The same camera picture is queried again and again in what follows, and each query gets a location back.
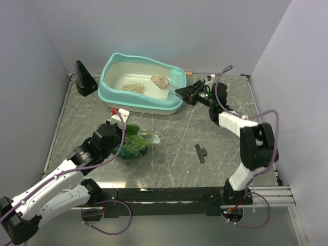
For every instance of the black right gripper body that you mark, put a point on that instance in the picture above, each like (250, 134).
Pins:
(200, 94)

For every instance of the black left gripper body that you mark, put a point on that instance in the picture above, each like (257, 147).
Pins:
(118, 139)

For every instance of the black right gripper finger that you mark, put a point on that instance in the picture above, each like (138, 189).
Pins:
(191, 89)
(185, 95)

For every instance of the clear plastic scoop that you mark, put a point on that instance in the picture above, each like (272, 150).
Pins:
(163, 83)

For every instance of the green litter bag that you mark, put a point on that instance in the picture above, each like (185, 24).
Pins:
(137, 142)

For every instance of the black bag clip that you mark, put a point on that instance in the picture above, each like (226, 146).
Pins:
(201, 153)

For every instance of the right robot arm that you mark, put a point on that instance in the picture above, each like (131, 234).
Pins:
(258, 149)

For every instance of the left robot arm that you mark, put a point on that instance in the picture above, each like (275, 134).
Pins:
(22, 215)

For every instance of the pile of beige litter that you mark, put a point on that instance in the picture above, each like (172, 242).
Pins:
(136, 87)

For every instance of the teal and white litter box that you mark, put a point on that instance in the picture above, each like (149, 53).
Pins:
(126, 83)

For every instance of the black triangular stand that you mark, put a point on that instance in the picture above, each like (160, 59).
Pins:
(84, 81)

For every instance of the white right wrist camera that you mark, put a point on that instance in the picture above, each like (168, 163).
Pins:
(210, 79)

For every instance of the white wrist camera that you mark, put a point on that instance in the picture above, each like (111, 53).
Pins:
(119, 117)
(210, 79)

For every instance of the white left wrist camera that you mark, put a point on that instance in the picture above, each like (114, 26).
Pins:
(119, 117)

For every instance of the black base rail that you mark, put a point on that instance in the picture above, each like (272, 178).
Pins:
(167, 201)

